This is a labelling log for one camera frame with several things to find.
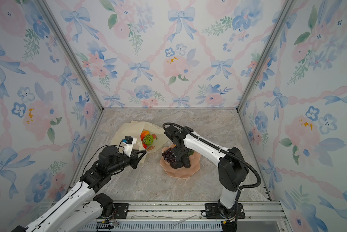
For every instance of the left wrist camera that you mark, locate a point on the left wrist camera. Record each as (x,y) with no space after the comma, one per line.
(128,142)

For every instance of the pink scalloped fruit plate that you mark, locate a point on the pink scalloped fruit plate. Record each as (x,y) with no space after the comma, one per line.
(182,172)

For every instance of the aluminium corner post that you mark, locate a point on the aluminium corner post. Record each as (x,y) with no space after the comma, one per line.
(280,23)
(70,55)

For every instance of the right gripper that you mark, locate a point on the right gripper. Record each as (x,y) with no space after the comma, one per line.
(177,153)

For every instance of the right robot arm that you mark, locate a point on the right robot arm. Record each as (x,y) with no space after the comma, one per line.
(232,168)

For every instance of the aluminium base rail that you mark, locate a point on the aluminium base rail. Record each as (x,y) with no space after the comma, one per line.
(186,217)

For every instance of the yellow plastic bag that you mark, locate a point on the yellow plastic bag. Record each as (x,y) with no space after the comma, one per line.
(134,129)

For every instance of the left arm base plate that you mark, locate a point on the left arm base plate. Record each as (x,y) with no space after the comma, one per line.
(120,210)

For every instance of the purple grape bunch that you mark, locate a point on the purple grape bunch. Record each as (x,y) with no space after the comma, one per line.
(168,156)

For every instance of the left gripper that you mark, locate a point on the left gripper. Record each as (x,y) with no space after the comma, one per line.
(135,158)

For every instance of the right aluminium corner post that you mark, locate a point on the right aluminium corner post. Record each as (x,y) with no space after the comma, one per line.
(280,23)

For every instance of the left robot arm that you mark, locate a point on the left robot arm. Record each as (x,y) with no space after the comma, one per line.
(84,202)

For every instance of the left aluminium corner post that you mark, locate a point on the left aluminium corner post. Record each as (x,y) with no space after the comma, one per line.
(70,55)

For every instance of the red-yellow mango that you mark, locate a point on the red-yellow mango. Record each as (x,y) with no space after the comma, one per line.
(144,134)

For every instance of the green custard apple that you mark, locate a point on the green custard apple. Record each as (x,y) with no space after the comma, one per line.
(148,140)

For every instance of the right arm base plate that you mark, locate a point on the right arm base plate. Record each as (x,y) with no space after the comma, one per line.
(218,211)

